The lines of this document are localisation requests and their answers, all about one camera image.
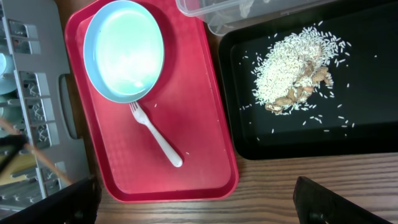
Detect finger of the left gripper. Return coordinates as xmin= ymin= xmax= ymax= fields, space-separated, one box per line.
xmin=1 ymin=135 xmax=28 ymax=172

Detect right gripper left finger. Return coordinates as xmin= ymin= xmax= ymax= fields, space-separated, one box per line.
xmin=1 ymin=176 xmax=101 ymax=224

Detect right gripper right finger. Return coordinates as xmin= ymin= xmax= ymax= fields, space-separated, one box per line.
xmin=293 ymin=176 xmax=392 ymax=224

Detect wooden chopstick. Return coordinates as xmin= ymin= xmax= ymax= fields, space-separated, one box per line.
xmin=1 ymin=118 xmax=73 ymax=185

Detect light blue bowl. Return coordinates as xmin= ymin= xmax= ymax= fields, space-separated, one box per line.
xmin=0 ymin=53 xmax=17 ymax=95

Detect white plastic fork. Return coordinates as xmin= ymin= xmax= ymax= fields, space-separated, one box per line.
xmin=129 ymin=101 xmax=183 ymax=167

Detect rice and food scraps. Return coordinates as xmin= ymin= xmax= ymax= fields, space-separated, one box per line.
xmin=238 ymin=20 xmax=379 ymax=141

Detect light blue plate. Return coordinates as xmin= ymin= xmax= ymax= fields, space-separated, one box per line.
xmin=83 ymin=1 xmax=165 ymax=103

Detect white tissue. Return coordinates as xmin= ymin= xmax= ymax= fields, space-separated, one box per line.
xmin=239 ymin=0 xmax=270 ymax=18

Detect yellow cup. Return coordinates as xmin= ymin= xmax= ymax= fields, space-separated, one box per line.
xmin=1 ymin=154 xmax=37 ymax=185

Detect green bowl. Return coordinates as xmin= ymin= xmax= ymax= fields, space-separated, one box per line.
xmin=1 ymin=93 xmax=23 ymax=124

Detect grey dishwasher rack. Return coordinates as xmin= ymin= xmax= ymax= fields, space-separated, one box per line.
xmin=1 ymin=0 xmax=91 ymax=220

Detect red plastic tray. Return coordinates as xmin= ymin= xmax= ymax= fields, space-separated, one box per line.
xmin=65 ymin=1 xmax=238 ymax=203

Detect black plastic tray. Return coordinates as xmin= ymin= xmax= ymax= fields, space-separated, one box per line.
xmin=218 ymin=1 xmax=397 ymax=160

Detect clear plastic bin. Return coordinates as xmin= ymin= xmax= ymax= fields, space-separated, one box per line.
xmin=176 ymin=0 xmax=330 ymax=36

